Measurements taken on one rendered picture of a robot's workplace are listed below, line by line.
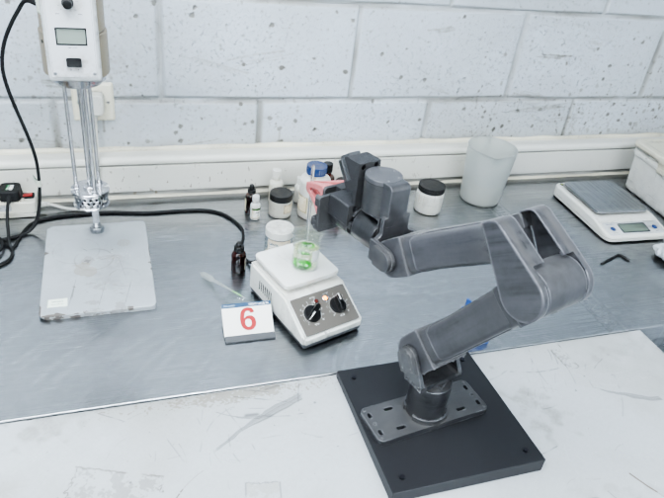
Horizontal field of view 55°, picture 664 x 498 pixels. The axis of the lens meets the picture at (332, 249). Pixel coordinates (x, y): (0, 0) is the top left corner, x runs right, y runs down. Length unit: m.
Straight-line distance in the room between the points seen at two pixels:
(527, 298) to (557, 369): 0.52
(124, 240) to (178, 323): 0.28
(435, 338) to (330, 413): 0.23
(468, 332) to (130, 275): 0.69
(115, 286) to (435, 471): 0.67
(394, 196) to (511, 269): 0.25
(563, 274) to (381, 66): 0.96
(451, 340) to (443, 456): 0.19
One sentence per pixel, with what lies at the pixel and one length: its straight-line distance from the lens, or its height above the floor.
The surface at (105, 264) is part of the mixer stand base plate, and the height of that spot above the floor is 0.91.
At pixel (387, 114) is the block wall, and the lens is 1.66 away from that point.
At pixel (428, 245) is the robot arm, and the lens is 0.87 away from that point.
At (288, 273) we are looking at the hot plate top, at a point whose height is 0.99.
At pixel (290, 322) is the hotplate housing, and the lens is 1.14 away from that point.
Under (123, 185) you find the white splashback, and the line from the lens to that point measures 1.54.
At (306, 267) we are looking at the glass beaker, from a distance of 1.16.
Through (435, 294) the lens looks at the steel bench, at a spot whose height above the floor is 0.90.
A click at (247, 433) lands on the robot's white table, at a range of 1.00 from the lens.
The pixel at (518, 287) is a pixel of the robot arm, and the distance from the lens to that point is 0.74.
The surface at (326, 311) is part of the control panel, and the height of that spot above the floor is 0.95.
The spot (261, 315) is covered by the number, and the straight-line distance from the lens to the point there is 1.16.
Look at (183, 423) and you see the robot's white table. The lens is 1.02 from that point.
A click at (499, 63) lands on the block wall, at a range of 1.75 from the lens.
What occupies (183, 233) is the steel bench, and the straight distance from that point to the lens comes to 1.42.
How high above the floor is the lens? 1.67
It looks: 33 degrees down
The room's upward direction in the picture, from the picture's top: 8 degrees clockwise
